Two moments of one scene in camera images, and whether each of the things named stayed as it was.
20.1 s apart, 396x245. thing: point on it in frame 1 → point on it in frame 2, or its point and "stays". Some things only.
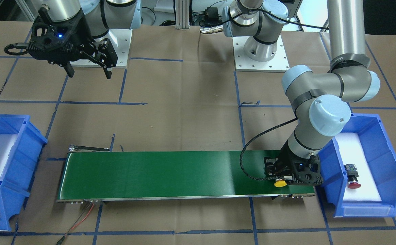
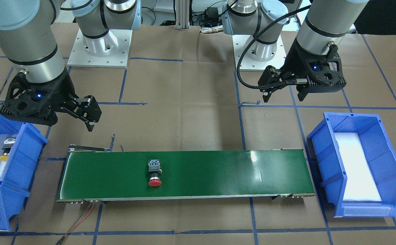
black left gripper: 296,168 → 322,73
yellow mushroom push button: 280,183 → 8,144
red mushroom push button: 352,173 → 154,172
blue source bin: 363,174 stays
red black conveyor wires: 62,238 stays
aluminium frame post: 182,16 stays
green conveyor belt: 87,175 stays
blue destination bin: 14,186 stays
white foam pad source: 352,152 stays
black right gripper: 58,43 → 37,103
